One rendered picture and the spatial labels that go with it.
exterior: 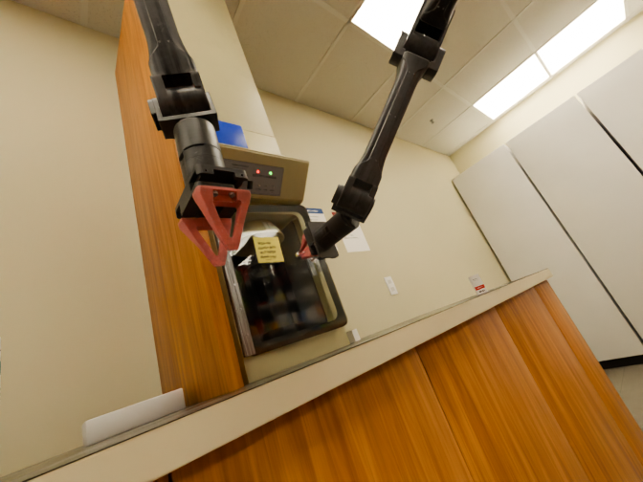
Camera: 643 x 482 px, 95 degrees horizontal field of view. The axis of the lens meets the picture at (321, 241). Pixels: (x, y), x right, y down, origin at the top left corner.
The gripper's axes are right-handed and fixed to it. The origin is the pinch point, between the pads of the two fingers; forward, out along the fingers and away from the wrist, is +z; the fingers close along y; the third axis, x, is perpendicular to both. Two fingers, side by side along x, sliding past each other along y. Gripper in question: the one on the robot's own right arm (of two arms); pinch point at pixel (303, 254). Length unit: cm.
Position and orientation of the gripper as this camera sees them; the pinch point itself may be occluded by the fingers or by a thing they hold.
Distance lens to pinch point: 80.8
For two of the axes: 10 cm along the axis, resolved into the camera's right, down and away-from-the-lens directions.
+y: -3.3, -8.9, 3.3
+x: -7.4, 0.3, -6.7
